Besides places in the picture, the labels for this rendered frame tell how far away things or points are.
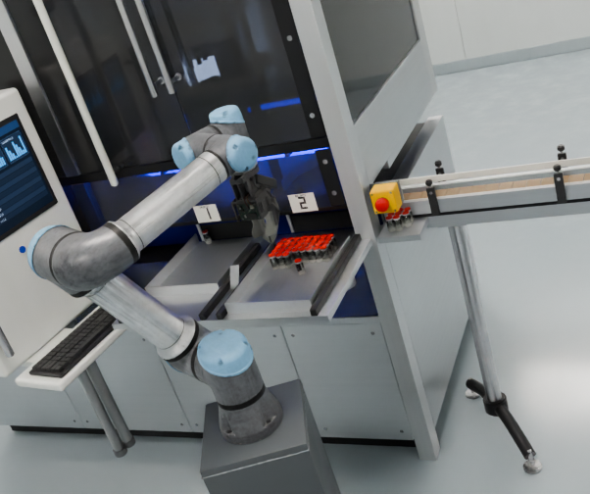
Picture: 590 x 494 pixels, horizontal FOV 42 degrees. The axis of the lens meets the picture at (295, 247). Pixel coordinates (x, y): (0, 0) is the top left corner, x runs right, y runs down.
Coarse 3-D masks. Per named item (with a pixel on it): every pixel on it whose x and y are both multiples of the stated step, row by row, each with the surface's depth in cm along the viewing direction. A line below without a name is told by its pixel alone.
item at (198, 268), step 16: (192, 240) 259; (224, 240) 257; (240, 240) 253; (256, 240) 246; (176, 256) 250; (192, 256) 253; (208, 256) 250; (224, 256) 246; (240, 256) 236; (160, 272) 241; (176, 272) 245; (192, 272) 242; (208, 272) 239; (224, 272) 227; (160, 288) 232; (176, 288) 230; (192, 288) 227; (208, 288) 225
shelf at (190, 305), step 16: (336, 240) 233; (368, 240) 227; (256, 256) 240; (352, 256) 221; (352, 272) 213; (336, 288) 207; (176, 304) 226; (192, 304) 223; (336, 304) 201; (208, 320) 212; (224, 320) 210; (240, 320) 208; (256, 320) 206; (272, 320) 203; (288, 320) 201; (304, 320) 200; (320, 320) 198
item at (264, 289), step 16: (336, 256) 216; (256, 272) 227; (272, 272) 226; (288, 272) 223; (320, 272) 217; (240, 288) 218; (256, 288) 220; (272, 288) 217; (288, 288) 214; (304, 288) 212; (320, 288) 205; (224, 304) 210; (240, 304) 208; (256, 304) 206; (272, 304) 204; (288, 304) 202; (304, 304) 200
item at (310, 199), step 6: (312, 192) 227; (288, 198) 231; (294, 198) 230; (306, 198) 228; (312, 198) 228; (294, 204) 231; (306, 204) 229; (312, 204) 229; (294, 210) 232; (300, 210) 231; (306, 210) 231; (312, 210) 230; (318, 210) 229
